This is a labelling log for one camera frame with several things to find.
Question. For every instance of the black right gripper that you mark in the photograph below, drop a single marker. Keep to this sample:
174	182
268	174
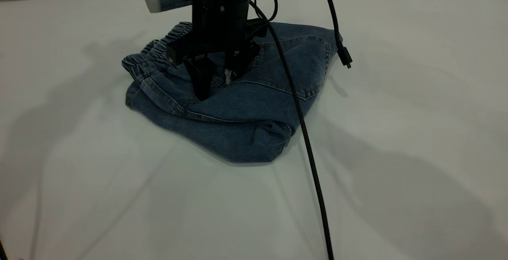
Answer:
218	37

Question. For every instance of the blue denim pants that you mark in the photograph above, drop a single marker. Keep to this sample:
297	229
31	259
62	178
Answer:
246	133

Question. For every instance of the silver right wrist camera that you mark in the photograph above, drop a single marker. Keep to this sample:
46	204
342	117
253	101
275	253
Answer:
166	1

